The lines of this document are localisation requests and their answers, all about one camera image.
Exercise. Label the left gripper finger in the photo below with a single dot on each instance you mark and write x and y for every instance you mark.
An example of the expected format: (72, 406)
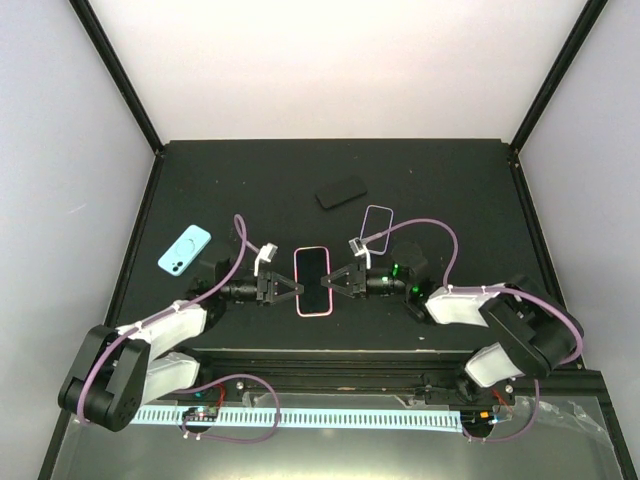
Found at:
(282, 283)
(283, 296)

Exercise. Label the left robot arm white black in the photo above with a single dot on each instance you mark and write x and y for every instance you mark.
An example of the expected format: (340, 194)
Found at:
(210, 290)

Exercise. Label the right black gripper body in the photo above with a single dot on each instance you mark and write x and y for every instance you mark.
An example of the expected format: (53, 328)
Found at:
(359, 281)

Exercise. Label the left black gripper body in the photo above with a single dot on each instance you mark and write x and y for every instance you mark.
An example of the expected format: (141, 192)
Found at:
(261, 297)

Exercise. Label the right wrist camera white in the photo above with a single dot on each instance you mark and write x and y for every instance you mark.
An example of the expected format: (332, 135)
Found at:
(360, 251)

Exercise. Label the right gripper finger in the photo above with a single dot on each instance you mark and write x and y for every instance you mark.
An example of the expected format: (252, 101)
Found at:
(335, 277)
(345, 290)

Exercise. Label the black phone case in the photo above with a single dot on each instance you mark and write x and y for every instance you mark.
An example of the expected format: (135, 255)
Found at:
(340, 192)

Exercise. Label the white slotted cable duct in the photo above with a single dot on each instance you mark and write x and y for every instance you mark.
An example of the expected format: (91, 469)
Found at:
(301, 418)

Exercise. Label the left black frame post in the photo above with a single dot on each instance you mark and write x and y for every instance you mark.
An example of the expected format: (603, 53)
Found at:
(103, 46)

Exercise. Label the black front aluminium rail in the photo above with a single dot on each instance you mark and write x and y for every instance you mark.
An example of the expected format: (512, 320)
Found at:
(436, 377)

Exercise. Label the pink-edged phone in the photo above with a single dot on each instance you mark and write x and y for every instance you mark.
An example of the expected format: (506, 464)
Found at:
(312, 272)

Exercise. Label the right black frame post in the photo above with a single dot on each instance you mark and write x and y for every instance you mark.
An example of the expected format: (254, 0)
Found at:
(572, 45)

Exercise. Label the black frame post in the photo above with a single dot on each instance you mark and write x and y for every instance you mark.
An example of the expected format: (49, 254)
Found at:
(103, 46)
(572, 45)

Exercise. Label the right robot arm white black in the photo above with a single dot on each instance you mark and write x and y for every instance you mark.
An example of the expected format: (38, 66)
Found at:
(533, 334)

